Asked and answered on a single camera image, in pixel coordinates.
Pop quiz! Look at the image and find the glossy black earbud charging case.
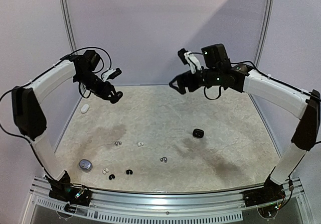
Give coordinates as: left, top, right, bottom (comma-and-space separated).
192, 129, 204, 139

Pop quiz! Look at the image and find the small black case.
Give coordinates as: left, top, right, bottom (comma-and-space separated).
114, 91, 123, 101

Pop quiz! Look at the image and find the silver blue charging case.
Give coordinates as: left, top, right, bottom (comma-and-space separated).
79, 159, 93, 172

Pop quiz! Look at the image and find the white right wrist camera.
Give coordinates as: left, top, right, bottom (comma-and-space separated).
178, 48, 202, 74

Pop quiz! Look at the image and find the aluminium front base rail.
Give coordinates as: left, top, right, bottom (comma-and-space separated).
23, 178, 313, 223

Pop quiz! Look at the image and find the black ring earbud left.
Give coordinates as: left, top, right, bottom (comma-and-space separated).
108, 174, 115, 180

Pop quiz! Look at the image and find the white earbud lower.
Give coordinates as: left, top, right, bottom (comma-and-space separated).
102, 168, 109, 175

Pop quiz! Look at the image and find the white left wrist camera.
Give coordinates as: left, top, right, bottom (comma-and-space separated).
101, 68, 122, 82

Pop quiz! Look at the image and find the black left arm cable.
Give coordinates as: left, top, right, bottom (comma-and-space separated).
0, 47, 112, 179

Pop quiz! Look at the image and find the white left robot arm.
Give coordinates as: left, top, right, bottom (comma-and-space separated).
12, 47, 123, 182

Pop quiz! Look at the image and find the white perforated cable tray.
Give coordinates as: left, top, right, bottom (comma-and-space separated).
33, 198, 243, 223

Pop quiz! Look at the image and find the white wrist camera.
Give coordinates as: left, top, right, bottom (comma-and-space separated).
178, 48, 202, 74
101, 68, 122, 82

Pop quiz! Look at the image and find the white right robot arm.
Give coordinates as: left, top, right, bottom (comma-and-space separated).
169, 44, 320, 202

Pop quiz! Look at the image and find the black ring earbud right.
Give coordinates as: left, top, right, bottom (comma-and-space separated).
126, 169, 133, 175

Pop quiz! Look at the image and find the aluminium right corner post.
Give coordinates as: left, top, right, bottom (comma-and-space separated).
253, 0, 274, 68

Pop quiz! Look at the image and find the aluminium left corner post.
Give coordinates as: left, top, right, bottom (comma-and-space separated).
60, 0, 83, 54

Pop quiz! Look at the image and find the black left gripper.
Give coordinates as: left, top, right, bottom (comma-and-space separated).
75, 70, 119, 101

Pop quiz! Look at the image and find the black ring earbud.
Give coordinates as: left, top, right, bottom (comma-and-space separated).
108, 174, 115, 180
126, 169, 133, 175

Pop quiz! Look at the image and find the silver earbud right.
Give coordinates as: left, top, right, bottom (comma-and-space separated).
160, 157, 168, 163

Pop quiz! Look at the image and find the aluminium corner post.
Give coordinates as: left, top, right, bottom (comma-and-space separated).
60, 0, 83, 54
253, 0, 274, 68

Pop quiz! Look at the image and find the white oval charging case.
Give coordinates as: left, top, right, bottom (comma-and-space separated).
80, 103, 90, 114

